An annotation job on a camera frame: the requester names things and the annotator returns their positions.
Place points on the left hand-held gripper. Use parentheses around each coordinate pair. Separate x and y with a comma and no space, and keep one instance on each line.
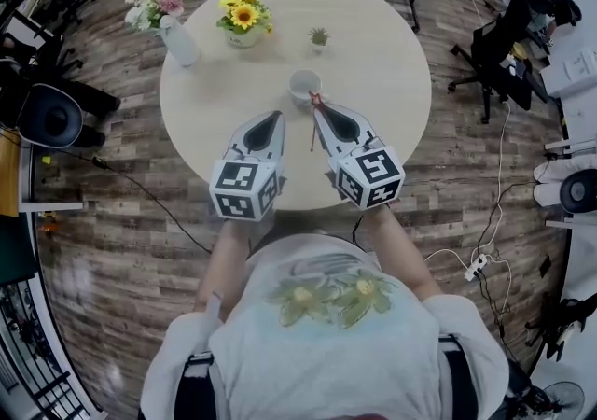
(238,177)

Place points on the white power strip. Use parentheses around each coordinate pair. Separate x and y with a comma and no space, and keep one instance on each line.
(476,266)

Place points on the white desk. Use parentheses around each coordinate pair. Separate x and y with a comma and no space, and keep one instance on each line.
(573,82)

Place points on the red star-tipped stick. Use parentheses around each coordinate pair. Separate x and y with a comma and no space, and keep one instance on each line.
(313,133)

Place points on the small green potted plant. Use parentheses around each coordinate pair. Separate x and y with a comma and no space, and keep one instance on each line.
(318,37)

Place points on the round floor fan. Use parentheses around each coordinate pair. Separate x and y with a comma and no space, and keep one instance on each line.
(564,401)

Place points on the dark green board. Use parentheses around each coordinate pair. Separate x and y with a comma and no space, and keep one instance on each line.
(14,250)

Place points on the round black grey seat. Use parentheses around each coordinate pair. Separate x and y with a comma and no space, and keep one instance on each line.
(579,191)
(57,116)

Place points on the person's white printed shirt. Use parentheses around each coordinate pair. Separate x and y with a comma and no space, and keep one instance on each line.
(326,362)

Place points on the person's left forearm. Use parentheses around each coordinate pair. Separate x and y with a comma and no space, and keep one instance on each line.
(224,259)

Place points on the light wooden desk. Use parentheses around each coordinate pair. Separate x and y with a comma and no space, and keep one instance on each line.
(7,166)

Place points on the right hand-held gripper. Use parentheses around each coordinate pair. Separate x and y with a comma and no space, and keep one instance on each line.
(370,166)

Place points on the white cup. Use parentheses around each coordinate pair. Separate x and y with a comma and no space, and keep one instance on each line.
(303,82)

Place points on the white ceramic vase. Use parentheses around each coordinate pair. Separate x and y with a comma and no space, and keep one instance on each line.
(182,45)

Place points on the pink white flower bouquet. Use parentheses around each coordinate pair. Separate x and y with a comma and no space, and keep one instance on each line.
(168,3)

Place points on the sunflowers in white pot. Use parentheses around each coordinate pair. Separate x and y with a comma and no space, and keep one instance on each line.
(243,17)

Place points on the person's right forearm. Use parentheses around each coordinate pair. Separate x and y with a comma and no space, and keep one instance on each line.
(401,255)

